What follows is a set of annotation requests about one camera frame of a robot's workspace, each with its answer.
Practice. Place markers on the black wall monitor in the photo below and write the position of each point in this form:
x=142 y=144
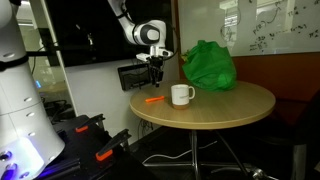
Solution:
x=88 y=31

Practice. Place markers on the orange marker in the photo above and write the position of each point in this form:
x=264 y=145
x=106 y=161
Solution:
x=154 y=99

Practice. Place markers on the green fabric bag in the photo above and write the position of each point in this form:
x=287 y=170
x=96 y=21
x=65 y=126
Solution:
x=210 y=67

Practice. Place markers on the black clamp orange tip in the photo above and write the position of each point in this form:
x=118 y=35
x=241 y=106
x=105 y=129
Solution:
x=107 y=150
x=84 y=126

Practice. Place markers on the round wooden table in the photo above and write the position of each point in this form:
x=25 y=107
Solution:
x=245 y=104

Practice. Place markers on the black wall file holder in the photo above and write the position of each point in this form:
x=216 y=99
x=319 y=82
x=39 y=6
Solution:
x=134 y=76

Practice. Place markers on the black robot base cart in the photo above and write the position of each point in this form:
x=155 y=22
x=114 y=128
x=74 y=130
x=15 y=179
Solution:
x=78 y=161

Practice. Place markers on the black clamp orange tip far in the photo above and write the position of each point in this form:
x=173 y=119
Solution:
x=84 y=126

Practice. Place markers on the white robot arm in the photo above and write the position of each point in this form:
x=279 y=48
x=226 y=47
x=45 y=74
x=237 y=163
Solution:
x=28 y=142

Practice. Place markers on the orange upholstered bench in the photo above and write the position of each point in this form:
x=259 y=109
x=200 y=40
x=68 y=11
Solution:
x=293 y=78

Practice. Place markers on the black clamp orange tip near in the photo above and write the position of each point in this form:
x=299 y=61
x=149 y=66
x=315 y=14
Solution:
x=107 y=150

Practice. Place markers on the white ceramic mug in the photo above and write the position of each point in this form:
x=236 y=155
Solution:
x=181 y=95

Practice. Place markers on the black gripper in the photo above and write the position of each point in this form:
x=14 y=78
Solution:
x=156 y=64

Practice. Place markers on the whiteboard with writing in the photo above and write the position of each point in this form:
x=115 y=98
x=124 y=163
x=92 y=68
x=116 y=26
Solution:
x=251 y=27

